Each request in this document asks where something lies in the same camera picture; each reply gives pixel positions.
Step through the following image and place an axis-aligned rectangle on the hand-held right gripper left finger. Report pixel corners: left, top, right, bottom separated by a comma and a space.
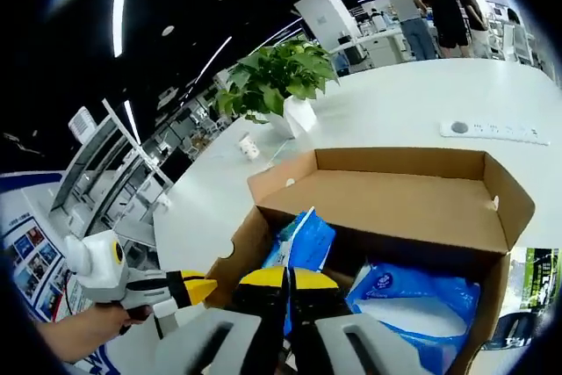
151, 265, 290, 375

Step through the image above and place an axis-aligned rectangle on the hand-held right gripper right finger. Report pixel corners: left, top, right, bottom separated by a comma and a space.
289, 266, 422, 375

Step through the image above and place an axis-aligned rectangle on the blue wet wipes soft pack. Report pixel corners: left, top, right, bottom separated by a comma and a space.
262, 206, 337, 336

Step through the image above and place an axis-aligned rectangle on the blue tissue soft pack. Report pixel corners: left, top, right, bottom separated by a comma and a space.
345, 262, 482, 375

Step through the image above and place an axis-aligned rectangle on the brown cardboard shoe box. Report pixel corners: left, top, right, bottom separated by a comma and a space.
204, 148, 537, 375

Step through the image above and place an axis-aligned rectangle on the green black soft pouch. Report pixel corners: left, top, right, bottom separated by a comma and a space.
482, 246, 562, 350

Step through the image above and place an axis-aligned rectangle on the person's left hand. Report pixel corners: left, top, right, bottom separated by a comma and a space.
94, 302, 151, 336

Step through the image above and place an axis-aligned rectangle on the grey metal shelving rack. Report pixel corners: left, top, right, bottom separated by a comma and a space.
47, 97, 177, 240

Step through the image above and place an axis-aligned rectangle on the white slatted device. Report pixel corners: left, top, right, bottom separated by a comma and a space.
68, 105, 97, 144

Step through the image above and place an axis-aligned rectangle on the white paper cup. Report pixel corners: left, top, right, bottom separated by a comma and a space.
238, 135, 261, 161

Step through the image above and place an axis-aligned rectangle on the potted green plant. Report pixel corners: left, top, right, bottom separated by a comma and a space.
213, 39, 340, 139

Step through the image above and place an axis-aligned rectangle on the waste bin blue liner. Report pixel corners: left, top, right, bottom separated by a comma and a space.
334, 50, 352, 77

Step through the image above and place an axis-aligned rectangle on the curved ceiling light strip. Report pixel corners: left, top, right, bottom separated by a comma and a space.
112, 0, 138, 59

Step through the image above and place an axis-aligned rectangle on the white power strip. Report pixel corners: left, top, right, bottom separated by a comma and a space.
439, 119, 551, 147

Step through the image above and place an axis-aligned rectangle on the white office desk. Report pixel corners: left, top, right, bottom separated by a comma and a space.
328, 25, 409, 71

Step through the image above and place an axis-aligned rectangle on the white square pillar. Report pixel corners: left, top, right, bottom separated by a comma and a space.
293, 0, 359, 49

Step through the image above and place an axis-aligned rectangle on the white office chair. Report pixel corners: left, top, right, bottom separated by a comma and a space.
500, 23, 535, 62

